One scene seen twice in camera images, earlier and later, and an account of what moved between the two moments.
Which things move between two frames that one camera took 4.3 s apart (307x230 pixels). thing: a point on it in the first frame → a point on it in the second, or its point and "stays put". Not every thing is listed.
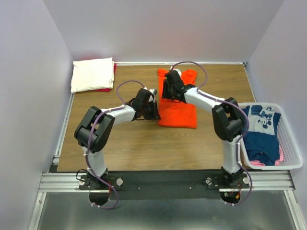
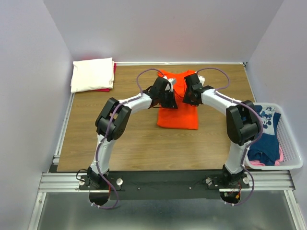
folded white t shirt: x=88 y=74 stays put
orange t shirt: x=175 y=114 stays put
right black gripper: x=164 y=94 → x=186 y=100
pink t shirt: x=277 y=163 stays put
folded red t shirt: x=107 y=90 stays put
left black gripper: x=155 y=114 → x=171 y=103
